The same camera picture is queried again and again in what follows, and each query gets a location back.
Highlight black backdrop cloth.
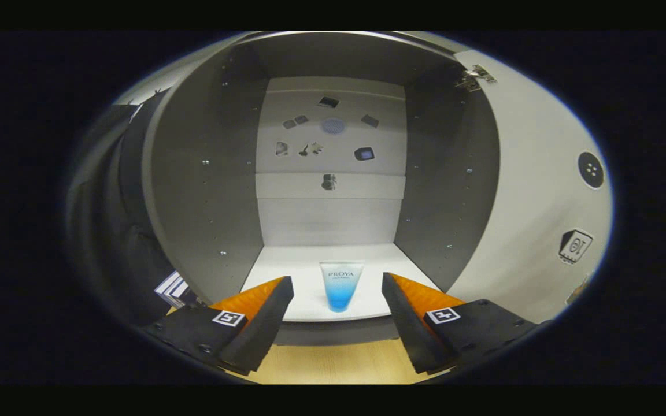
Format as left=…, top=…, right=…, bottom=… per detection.
left=66, top=90, right=195, bottom=330

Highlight metal door hinge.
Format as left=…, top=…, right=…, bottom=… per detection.
left=454, top=64, right=498, bottom=92

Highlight white cabinet shelf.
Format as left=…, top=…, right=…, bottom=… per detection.
left=240, top=243, right=441, bottom=322

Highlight grey cabinet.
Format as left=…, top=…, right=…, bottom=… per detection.
left=142, top=32, right=501, bottom=347

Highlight blue white cosmetic tube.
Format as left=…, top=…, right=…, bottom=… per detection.
left=319, top=261, right=365, bottom=313

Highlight white cabinet door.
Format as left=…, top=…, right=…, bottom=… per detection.
left=446, top=49, right=614, bottom=324

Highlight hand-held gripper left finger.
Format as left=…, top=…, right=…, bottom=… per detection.
left=141, top=276, right=295, bottom=375

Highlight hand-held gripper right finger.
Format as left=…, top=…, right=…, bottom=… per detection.
left=382, top=272, right=540, bottom=375

